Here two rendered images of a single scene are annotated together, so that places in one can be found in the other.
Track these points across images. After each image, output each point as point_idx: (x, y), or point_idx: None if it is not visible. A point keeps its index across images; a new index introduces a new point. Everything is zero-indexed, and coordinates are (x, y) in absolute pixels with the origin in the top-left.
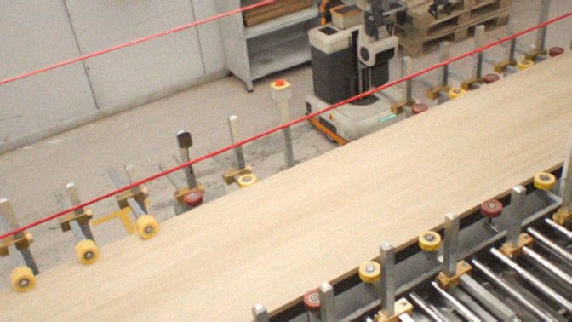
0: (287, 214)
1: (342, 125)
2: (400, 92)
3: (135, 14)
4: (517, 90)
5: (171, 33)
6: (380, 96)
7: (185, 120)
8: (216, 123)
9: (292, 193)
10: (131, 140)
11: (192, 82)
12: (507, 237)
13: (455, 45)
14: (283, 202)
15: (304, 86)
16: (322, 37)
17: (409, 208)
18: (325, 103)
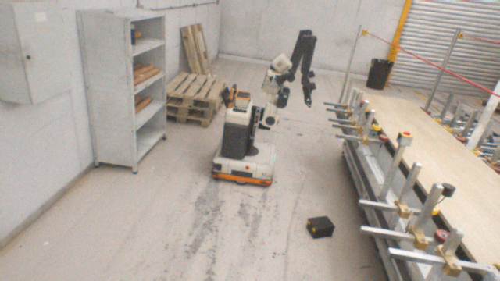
0: (485, 214)
1: (261, 169)
2: (260, 142)
3: (30, 125)
4: (388, 119)
5: (58, 139)
6: (347, 137)
7: (112, 213)
8: (144, 204)
9: (458, 201)
10: (77, 254)
11: (73, 180)
12: None
13: (217, 116)
14: (469, 208)
15: (169, 158)
16: (242, 115)
17: (491, 183)
18: (235, 160)
